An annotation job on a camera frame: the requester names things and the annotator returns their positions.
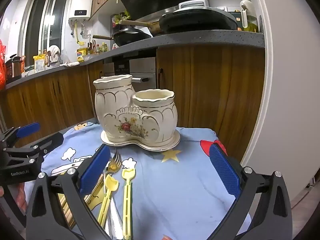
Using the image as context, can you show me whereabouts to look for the white hanging cloth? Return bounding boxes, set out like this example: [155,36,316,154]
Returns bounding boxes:
[47,44,62,67]

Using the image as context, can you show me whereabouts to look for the pale dishcloth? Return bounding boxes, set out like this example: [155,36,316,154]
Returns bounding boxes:
[60,60,80,68]

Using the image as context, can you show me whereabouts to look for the stainless steel built-in oven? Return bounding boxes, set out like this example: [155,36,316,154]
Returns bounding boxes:
[101,55,157,92]

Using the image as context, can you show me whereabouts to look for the cream ceramic saucer tray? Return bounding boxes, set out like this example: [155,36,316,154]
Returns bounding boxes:
[100,127,181,152]

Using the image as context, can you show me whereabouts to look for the gold metal fork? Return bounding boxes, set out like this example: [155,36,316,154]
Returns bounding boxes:
[102,149,123,178]

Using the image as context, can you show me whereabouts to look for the black wok wooden handle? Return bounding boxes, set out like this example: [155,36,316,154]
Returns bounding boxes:
[92,27,152,47]

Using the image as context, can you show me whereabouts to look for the white water heater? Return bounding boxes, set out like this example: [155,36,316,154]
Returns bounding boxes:
[68,0,94,22]

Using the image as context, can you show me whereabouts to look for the red plastic bag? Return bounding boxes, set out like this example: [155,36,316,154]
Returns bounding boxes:
[0,39,7,90]

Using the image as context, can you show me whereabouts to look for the cream ceramic utensil holder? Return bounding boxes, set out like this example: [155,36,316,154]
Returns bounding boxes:
[93,74,178,143]

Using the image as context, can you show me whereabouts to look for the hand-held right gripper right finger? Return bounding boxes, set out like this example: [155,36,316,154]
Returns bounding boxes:
[209,142,293,240]

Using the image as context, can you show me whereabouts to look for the dark green container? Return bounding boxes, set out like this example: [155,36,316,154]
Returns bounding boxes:
[226,9,242,30]

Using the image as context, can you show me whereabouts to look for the sliding glass window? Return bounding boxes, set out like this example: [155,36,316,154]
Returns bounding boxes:
[24,0,72,63]

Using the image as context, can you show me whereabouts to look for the yellow food packet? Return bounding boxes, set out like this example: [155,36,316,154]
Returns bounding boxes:
[33,54,47,72]

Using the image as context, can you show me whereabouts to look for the spice rack with packets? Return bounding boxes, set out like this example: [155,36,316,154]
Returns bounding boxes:
[111,11,133,29]

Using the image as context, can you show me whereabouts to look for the blue cartoon printed blanket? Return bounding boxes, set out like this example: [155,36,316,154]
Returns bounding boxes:
[24,121,252,240]

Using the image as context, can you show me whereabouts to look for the brown frying pan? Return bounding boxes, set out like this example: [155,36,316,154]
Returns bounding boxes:
[119,19,165,37]

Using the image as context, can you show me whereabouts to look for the person's left hand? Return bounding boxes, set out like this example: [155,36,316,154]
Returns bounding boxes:
[15,182,28,215]

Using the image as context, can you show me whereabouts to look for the dark pressure cooker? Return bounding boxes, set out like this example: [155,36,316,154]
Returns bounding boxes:
[5,55,25,80]

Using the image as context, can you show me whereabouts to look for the grey speckled kitchen countertop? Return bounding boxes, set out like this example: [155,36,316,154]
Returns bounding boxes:
[5,29,265,90]

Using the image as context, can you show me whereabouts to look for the white top oil dispenser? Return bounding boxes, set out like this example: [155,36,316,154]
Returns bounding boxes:
[239,0,258,32]

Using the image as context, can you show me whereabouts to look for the wooden base cabinets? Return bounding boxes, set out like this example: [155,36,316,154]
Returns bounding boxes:
[0,46,265,164]

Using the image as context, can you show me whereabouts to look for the large yellow oil bottle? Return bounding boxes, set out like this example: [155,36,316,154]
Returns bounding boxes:
[76,44,87,63]

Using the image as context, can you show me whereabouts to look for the group of condiment bottles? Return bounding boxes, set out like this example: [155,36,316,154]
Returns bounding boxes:
[86,39,109,55]

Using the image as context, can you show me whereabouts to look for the wooden chopstick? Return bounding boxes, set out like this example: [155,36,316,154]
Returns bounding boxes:
[64,205,75,228]
[59,192,72,214]

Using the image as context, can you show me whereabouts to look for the large black lidded pan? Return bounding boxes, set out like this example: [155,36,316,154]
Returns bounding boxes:
[159,6,238,34]

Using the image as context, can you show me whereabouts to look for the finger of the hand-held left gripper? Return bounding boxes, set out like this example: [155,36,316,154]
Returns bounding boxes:
[0,122,41,147]
[2,132,64,165]

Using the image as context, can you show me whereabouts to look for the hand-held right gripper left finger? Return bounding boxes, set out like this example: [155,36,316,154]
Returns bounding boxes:
[26,144,113,240]

